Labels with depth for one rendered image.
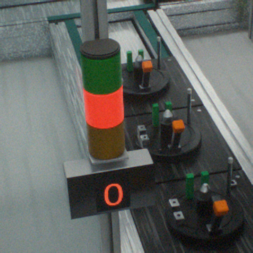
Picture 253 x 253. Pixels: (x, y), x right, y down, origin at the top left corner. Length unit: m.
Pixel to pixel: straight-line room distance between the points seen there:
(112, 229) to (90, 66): 0.31
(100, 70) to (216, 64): 1.13
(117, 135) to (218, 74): 1.03
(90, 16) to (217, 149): 0.64
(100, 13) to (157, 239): 0.50
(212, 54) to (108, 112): 1.16
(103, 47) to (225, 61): 1.14
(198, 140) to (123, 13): 0.75
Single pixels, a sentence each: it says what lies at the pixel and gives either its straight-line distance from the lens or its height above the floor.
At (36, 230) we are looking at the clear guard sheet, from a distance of 1.02.
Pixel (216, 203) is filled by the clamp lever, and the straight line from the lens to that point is 1.11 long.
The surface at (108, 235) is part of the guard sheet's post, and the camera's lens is 1.04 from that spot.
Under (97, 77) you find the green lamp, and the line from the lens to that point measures 0.82.
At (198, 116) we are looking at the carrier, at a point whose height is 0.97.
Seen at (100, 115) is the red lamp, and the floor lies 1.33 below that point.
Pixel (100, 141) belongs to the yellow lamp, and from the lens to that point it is 0.88.
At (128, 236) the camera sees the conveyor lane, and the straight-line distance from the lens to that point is 1.22.
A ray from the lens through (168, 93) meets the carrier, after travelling 1.59.
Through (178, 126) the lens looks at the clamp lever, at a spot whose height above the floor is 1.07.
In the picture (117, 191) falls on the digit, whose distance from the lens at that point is 0.93.
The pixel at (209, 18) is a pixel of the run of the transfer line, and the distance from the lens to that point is 2.09.
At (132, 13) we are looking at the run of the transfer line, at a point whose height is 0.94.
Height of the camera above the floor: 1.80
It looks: 35 degrees down
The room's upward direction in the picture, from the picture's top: 3 degrees counter-clockwise
